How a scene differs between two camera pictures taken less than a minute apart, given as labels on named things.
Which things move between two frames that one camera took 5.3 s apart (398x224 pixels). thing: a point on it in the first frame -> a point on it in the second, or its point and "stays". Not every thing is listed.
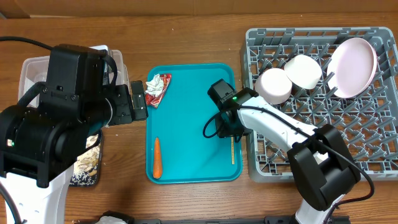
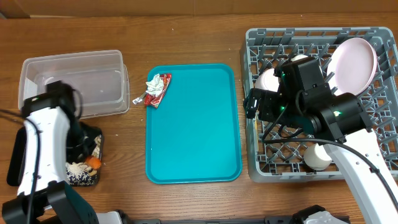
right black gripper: (225, 129) -> (273, 103)
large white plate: (352, 68) stays
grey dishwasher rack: (368, 123) stays
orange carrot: (157, 168) -> (93, 162)
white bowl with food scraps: (274, 85) stays
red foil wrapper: (156, 89) stays
